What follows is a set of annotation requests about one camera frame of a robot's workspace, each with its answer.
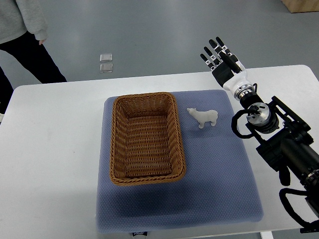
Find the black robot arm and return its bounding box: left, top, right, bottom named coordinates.
left=231, top=84, right=319, bottom=233

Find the person in grey sweater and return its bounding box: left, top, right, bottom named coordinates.
left=0, top=0, right=67, bottom=122

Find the black mat label tag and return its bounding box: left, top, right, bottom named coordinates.
left=132, top=232, right=148, bottom=237

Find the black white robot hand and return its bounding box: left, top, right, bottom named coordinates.
left=200, top=37, right=254, bottom=94

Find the wooden box corner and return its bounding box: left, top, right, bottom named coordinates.
left=282, top=0, right=319, bottom=13

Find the white bear figurine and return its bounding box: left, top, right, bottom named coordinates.
left=187, top=108, right=218, bottom=129

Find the brown wicker basket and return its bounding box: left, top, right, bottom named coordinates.
left=109, top=92, right=186, bottom=186

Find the blue-grey padded mat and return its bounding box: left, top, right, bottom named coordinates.
left=96, top=90, right=263, bottom=234

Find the upper metal floor plate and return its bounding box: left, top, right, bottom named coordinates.
left=100, top=53, right=113, bottom=62

